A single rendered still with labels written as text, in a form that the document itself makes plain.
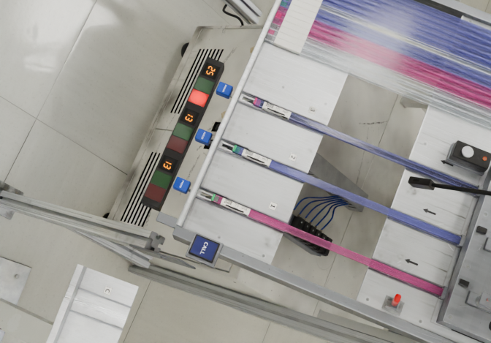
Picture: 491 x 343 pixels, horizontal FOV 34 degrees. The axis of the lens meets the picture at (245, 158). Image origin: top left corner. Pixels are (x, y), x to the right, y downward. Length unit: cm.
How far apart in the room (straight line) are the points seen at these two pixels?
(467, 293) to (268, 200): 42
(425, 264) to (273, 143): 39
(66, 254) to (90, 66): 53
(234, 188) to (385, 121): 74
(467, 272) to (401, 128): 80
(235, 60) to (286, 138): 64
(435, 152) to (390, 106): 59
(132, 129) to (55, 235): 39
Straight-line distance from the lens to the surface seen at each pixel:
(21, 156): 221
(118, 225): 175
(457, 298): 159
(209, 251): 155
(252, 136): 165
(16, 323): 197
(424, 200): 167
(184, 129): 166
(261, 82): 169
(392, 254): 163
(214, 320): 276
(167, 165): 165
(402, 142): 232
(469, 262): 161
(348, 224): 217
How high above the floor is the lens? 192
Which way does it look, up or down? 45 degrees down
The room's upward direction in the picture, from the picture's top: 99 degrees clockwise
